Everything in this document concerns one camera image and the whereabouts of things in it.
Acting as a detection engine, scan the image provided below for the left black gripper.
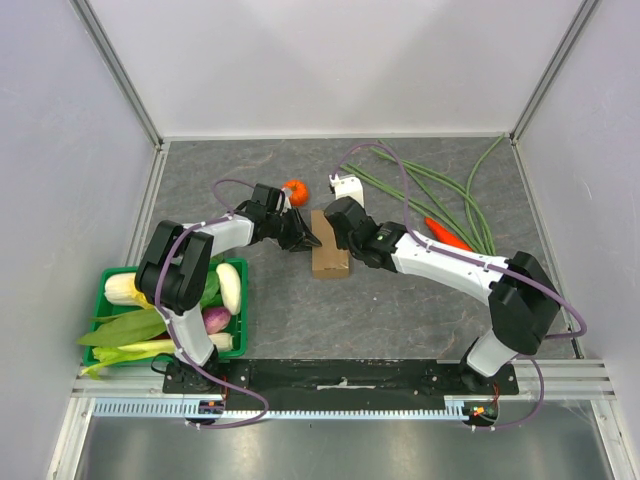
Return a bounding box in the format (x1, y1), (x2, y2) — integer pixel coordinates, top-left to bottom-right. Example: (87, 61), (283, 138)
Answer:
(267, 207), (320, 254)

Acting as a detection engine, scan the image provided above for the brown cardboard express box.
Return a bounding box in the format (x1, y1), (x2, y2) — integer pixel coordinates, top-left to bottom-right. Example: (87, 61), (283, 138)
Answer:
(311, 210), (350, 280)

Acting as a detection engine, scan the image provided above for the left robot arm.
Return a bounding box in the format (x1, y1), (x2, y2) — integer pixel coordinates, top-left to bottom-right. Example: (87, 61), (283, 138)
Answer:
(135, 184), (322, 393)

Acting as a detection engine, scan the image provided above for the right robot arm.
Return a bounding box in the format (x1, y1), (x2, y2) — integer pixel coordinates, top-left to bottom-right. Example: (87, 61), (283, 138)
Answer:
(324, 197), (560, 394)

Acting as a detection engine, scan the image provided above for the small orange pumpkin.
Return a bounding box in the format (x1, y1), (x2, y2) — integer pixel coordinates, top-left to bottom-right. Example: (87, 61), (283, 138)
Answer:
(282, 179), (310, 207)

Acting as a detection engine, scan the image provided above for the white eggplant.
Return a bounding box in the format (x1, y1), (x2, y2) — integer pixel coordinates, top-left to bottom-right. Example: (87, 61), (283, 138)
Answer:
(216, 263), (242, 315)

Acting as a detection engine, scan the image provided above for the bunch of long green beans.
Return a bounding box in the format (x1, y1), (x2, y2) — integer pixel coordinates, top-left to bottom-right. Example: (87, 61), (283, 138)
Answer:
(341, 135), (505, 255)

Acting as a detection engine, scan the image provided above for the orange carrot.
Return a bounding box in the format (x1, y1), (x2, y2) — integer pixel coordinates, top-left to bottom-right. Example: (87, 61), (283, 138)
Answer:
(424, 217), (472, 252)

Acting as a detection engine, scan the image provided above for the green plastic basket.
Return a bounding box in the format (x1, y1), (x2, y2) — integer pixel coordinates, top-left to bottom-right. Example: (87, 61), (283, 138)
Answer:
(82, 257), (249, 368)

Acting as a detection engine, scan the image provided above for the purple onion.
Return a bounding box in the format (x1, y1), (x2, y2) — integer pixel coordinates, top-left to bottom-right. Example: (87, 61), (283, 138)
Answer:
(202, 307), (232, 335)

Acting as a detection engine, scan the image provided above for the white corn cob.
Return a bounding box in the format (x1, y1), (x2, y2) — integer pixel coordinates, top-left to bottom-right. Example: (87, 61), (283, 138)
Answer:
(104, 272), (149, 308)

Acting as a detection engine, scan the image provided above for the green leafy vegetable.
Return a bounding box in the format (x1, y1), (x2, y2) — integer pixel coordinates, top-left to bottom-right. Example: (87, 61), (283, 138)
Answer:
(76, 267), (222, 347)

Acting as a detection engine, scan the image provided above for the green celery stalk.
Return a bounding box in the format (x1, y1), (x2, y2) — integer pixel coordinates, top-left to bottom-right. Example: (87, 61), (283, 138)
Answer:
(80, 339), (175, 379)

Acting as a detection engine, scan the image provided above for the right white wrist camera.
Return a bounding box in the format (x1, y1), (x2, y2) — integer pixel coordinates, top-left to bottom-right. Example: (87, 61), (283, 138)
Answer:
(329, 174), (365, 207)

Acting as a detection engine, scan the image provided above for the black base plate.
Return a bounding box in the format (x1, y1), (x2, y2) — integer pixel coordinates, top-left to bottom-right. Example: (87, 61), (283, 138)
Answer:
(160, 359), (519, 405)

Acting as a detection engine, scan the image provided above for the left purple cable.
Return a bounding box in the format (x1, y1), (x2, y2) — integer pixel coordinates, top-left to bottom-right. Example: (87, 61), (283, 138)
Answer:
(151, 178), (272, 431)

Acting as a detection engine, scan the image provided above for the grey slotted cable duct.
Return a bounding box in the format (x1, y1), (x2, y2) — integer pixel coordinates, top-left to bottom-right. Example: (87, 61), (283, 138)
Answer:
(92, 397), (469, 421)

